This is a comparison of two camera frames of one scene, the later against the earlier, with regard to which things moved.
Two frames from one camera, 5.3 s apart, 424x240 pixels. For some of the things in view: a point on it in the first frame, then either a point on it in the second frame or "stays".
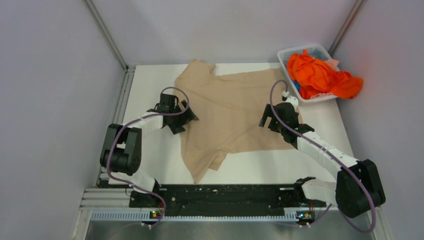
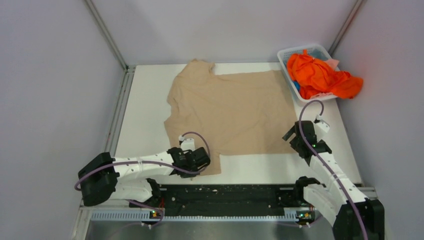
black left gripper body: x=178 y=120 → x=188 y=175
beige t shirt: x=229 y=108 stays
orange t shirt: x=314 y=76 stays
